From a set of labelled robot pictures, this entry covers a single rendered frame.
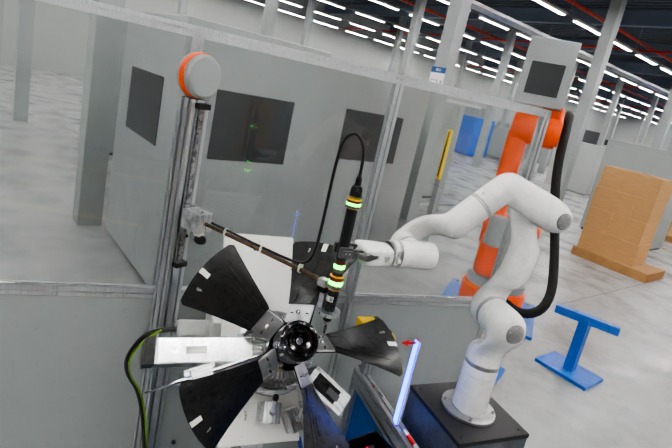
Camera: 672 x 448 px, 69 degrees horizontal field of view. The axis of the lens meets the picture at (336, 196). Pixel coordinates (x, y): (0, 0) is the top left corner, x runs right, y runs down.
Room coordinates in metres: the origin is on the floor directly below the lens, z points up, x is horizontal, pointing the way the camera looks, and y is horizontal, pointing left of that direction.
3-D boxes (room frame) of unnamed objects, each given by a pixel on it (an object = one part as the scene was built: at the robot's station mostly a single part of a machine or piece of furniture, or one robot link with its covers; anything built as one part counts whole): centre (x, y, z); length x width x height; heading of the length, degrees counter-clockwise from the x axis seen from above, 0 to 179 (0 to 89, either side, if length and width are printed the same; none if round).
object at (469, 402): (1.56, -0.62, 1.04); 0.19 x 0.19 x 0.18
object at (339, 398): (1.42, -0.09, 0.98); 0.20 x 0.16 x 0.20; 24
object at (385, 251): (1.42, -0.15, 1.49); 0.11 x 0.10 x 0.07; 114
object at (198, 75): (1.75, 0.56, 1.88); 0.17 x 0.15 x 0.16; 114
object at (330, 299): (1.37, -0.05, 1.49); 0.04 x 0.04 x 0.46
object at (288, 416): (1.36, -0.02, 0.91); 0.12 x 0.08 x 0.12; 24
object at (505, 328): (1.53, -0.63, 1.25); 0.19 x 0.12 x 0.24; 15
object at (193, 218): (1.70, 0.48, 1.38); 0.10 x 0.07 x 0.08; 59
